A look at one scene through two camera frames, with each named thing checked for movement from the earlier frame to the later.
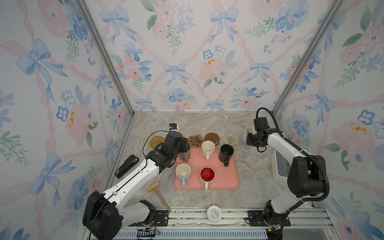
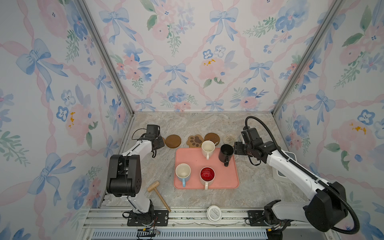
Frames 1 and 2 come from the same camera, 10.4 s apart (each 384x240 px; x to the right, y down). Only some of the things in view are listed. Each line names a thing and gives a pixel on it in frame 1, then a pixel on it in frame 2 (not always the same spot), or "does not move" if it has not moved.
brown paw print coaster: x=195 y=141 does not move
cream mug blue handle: x=183 y=170 does not move
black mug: x=225 y=153 does not move
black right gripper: x=249 y=142 to x=237 y=148
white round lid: x=214 y=213 does not move
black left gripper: x=184 y=144 to x=161 y=143
